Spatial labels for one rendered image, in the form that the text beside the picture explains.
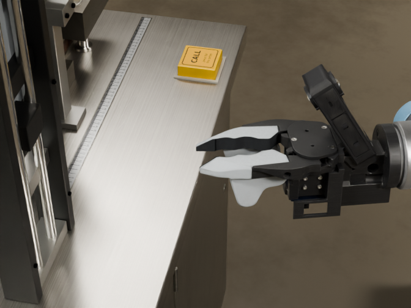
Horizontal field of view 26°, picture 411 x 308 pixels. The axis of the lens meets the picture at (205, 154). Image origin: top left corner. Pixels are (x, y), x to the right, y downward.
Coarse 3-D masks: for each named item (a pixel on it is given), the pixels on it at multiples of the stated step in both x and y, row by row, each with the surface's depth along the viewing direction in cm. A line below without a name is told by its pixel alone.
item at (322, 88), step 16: (320, 64) 92; (304, 80) 92; (320, 80) 90; (336, 80) 91; (320, 96) 90; (336, 96) 90; (336, 112) 91; (352, 112) 96; (336, 128) 92; (352, 128) 92; (352, 144) 93; (368, 144) 94
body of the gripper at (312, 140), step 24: (288, 144) 96; (312, 144) 94; (336, 144) 94; (384, 144) 96; (336, 168) 94; (360, 168) 96; (384, 168) 96; (288, 192) 96; (312, 192) 96; (336, 192) 95; (360, 192) 98; (384, 192) 98; (312, 216) 97
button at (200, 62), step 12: (192, 48) 165; (204, 48) 165; (180, 60) 162; (192, 60) 162; (204, 60) 162; (216, 60) 162; (180, 72) 161; (192, 72) 161; (204, 72) 160; (216, 72) 161
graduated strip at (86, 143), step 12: (144, 24) 175; (132, 36) 172; (132, 48) 169; (120, 60) 166; (120, 72) 163; (108, 84) 160; (120, 84) 160; (108, 96) 158; (108, 108) 155; (96, 120) 152; (96, 132) 150; (84, 144) 148; (84, 156) 145; (72, 168) 143; (72, 180) 141
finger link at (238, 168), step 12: (216, 156) 93; (240, 156) 93; (252, 156) 93; (264, 156) 93; (276, 156) 93; (204, 168) 93; (216, 168) 92; (228, 168) 92; (240, 168) 92; (240, 180) 93; (252, 180) 94; (264, 180) 94; (276, 180) 94; (240, 192) 94; (252, 192) 94; (240, 204) 95; (252, 204) 95
